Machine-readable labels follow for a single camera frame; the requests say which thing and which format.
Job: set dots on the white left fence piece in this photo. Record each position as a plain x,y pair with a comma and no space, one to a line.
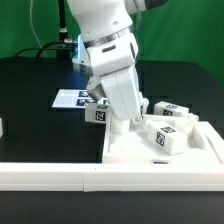
1,127

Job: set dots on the white fence bar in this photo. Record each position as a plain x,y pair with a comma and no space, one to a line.
109,177
214,139

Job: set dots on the green backdrop curtain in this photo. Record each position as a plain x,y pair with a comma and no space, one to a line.
182,30

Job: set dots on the white front fence bar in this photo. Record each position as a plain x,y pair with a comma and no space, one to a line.
109,177

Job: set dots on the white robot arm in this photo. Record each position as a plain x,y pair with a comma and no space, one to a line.
108,51

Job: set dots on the black pole stand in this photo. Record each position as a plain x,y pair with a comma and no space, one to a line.
63,34

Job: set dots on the white right fence bar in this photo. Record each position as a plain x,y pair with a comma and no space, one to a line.
214,139

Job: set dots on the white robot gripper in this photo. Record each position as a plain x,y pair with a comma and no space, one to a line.
121,88

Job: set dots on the white square tabletop tray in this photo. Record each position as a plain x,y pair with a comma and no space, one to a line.
134,147

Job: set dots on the paper sheet with tags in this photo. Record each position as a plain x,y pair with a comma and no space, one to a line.
71,98

